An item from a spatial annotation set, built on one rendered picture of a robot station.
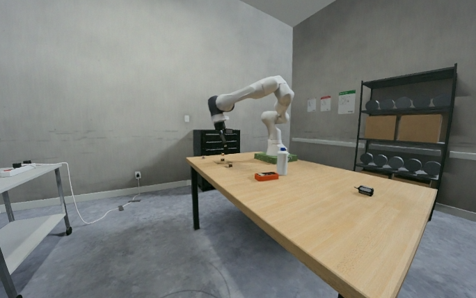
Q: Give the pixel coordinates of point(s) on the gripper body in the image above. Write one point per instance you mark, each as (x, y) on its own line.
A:
(219, 126)

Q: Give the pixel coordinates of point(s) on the white bottle with blue cap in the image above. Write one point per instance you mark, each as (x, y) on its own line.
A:
(282, 162)

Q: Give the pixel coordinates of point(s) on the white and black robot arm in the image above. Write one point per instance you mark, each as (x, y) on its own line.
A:
(258, 90)

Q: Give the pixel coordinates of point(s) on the orange digital multimeter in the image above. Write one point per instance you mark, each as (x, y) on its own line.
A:
(266, 176)

